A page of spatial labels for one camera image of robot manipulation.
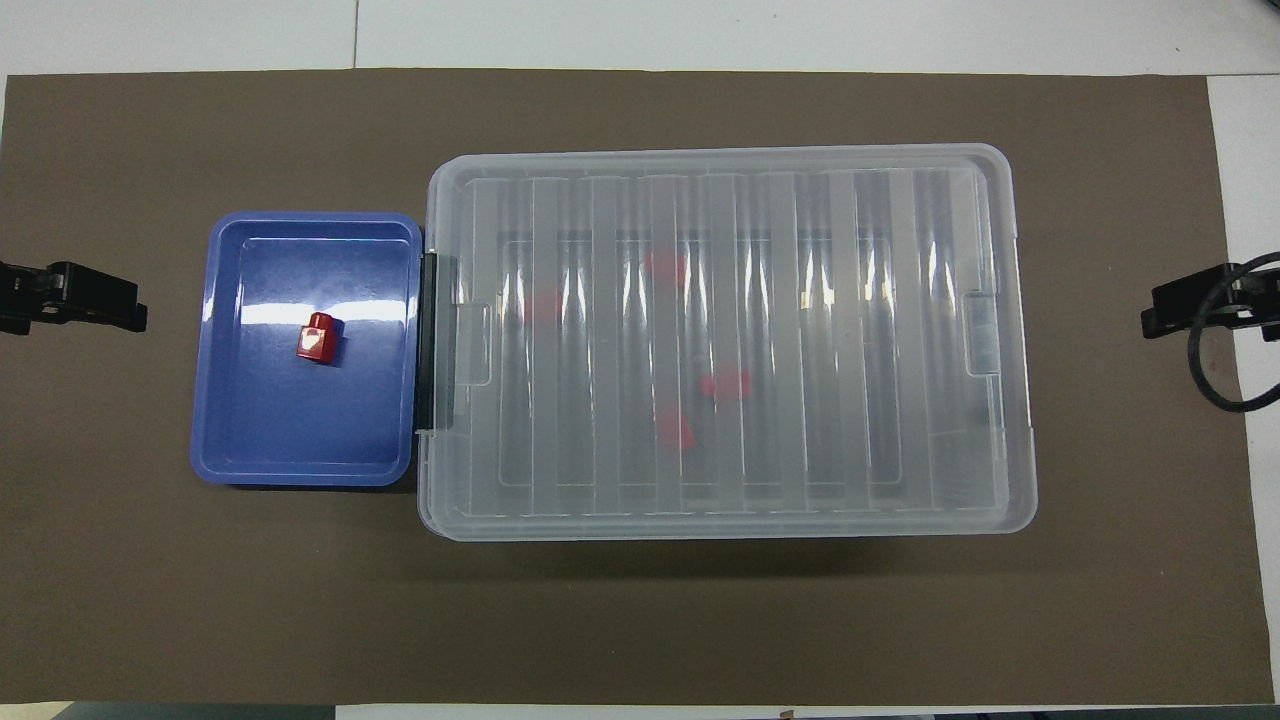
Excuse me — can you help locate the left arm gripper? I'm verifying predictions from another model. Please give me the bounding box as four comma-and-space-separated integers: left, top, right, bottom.
0, 261, 150, 337

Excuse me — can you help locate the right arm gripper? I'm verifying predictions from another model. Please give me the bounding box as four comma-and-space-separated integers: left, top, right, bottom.
1141, 262, 1280, 344

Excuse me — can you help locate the clear ribbed box lid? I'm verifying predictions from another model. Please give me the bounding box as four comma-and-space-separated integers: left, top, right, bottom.
427, 144, 1039, 542

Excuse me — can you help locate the blue plastic tray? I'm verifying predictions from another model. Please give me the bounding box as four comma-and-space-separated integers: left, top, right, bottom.
190, 211, 424, 488

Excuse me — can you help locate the black box latch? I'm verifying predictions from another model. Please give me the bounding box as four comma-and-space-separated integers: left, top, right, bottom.
418, 251, 444, 434

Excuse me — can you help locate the clear plastic storage box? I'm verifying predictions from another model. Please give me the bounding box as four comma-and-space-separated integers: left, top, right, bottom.
417, 148, 1039, 542

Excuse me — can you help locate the brown table mat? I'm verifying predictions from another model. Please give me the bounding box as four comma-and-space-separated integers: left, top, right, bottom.
0, 68, 1276, 707

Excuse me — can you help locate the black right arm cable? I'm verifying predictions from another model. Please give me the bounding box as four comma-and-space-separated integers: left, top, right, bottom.
1187, 250, 1280, 414

